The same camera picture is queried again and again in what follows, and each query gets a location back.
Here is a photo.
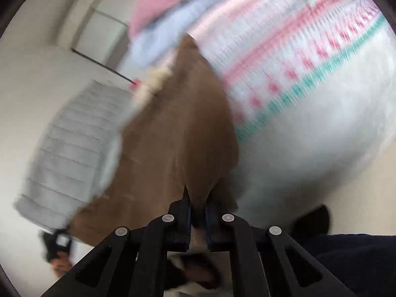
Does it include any dark slipper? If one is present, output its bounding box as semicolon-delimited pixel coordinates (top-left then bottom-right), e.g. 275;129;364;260
292;205;330;242
167;251;222;291

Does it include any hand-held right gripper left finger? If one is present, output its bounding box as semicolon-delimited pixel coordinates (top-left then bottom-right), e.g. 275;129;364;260
40;185;192;297

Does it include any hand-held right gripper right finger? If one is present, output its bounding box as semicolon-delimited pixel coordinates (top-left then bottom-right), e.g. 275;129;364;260
205;190;356;297

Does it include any white wardrobe with grey band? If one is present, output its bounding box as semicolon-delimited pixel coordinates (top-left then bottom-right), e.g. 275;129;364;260
71;0;155;78

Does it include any brown coat with fur collar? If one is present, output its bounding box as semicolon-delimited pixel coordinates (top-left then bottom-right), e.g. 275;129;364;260
66;34;240;254

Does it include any pale pink blanket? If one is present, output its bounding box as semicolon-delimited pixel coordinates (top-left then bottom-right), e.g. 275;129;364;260
186;0;294;38

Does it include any grey quilted headboard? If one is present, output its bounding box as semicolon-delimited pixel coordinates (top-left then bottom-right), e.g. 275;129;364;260
14;79;137;232

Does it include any patterned pink green bedspread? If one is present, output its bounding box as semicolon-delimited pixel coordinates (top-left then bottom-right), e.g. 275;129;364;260
186;0;393;232

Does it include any person's dark trouser leg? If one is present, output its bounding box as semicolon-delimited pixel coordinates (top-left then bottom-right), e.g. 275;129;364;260
305;233;396;297

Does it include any light blue blanket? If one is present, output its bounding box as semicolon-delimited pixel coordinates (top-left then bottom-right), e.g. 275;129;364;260
119;0;270;75

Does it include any pink velvet pillow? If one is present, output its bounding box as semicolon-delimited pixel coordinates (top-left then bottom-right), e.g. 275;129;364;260
128;0;220;38

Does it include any person's left hand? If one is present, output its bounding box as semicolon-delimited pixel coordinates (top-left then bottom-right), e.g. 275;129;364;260
50;251;75;278

